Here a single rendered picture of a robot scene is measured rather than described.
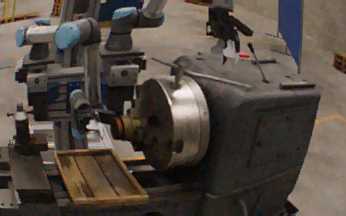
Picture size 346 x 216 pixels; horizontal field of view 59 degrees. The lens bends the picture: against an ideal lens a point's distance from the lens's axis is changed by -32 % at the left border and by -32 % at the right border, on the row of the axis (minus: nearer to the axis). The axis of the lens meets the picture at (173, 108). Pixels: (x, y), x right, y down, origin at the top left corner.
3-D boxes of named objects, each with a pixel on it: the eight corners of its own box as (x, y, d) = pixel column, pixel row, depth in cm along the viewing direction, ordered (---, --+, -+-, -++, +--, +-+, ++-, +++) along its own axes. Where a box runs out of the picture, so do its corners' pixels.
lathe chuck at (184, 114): (151, 127, 169) (169, 58, 150) (184, 184, 147) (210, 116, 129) (130, 129, 165) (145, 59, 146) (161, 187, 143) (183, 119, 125)
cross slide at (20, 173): (35, 141, 149) (34, 132, 147) (53, 198, 114) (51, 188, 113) (9, 142, 142) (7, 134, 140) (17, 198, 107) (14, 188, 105)
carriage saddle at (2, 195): (40, 152, 153) (38, 140, 150) (62, 215, 115) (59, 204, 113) (-7, 154, 139) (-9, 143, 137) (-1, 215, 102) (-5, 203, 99)
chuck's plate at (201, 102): (159, 127, 170) (178, 58, 152) (193, 182, 149) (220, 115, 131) (151, 127, 169) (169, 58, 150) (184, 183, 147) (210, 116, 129)
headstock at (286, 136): (263, 126, 207) (272, 56, 192) (307, 163, 168) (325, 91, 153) (157, 142, 181) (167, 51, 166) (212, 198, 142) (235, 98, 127)
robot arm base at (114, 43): (102, 45, 206) (105, 28, 203) (129, 43, 212) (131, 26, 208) (106, 52, 194) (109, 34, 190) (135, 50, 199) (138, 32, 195)
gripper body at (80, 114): (80, 136, 139) (73, 121, 148) (100, 134, 142) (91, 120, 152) (79, 116, 136) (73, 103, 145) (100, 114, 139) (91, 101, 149)
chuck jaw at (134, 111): (156, 116, 149) (152, 81, 149) (163, 114, 144) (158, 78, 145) (126, 119, 144) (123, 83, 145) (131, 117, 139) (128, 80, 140)
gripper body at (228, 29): (205, 37, 130) (204, 6, 127) (227, 39, 133) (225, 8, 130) (218, 40, 123) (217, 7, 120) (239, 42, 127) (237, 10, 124)
